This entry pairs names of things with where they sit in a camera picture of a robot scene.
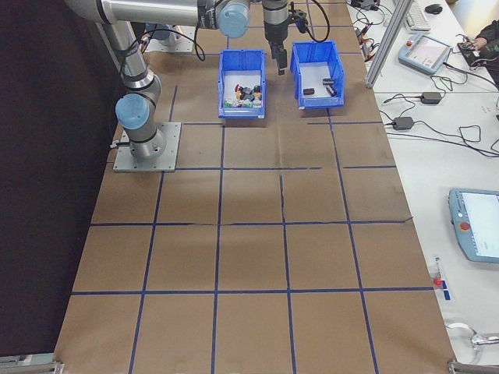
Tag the blue bin with mixed parts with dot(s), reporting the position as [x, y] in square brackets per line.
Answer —
[241, 113]

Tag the black orange connector module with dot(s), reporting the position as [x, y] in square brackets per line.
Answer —
[360, 32]
[369, 48]

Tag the person forearm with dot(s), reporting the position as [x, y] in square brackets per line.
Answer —
[489, 33]

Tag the tall aluminium profile post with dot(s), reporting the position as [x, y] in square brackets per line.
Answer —
[386, 43]

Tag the black power adapter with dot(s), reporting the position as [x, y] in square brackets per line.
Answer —
[403, 123]
[431, 97]

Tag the white square base plate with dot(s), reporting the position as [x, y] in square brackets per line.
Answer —
[167, 156]
[183, 46]

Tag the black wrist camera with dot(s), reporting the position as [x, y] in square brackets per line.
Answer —
[299, 20]

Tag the black battery box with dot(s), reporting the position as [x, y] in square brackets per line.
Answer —
[327, 82]
[332, 90]
[308, 91]

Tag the small light coloured part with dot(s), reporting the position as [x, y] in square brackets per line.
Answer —
[230, 103]
[257, 100]
[243, 103]

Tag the white keyboard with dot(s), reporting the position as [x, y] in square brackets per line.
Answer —
[418, 17]

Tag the black frame cover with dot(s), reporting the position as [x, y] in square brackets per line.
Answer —
[47, 175]

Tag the shiny metal piece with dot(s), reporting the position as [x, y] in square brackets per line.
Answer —
[483, 340]

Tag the black round component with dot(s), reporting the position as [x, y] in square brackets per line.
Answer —
[256, 89]

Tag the blue grey teach pendant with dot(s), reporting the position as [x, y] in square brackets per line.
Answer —
[479, 226]
[425, 52]

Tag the aluminium profile bar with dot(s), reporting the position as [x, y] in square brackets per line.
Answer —
[475, 368]
[31, 366]

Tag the white strip loop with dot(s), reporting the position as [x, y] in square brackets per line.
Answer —
[460, 324]

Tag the white paper bin liner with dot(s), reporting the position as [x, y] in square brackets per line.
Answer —
[316, 72]

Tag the blue bin with black boxes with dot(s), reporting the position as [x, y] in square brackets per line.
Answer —
[319, 103]

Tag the small parts in left bin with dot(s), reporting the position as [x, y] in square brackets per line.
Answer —
[241, 76]

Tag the black computer mouse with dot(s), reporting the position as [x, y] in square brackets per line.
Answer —
[433, 8]

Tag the grey desktop device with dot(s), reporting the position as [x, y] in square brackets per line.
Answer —
[364, 4]

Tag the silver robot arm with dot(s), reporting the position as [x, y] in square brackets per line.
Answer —
[160, 34]
[156, 9]

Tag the small black component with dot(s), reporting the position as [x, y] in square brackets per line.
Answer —
[245, 92]

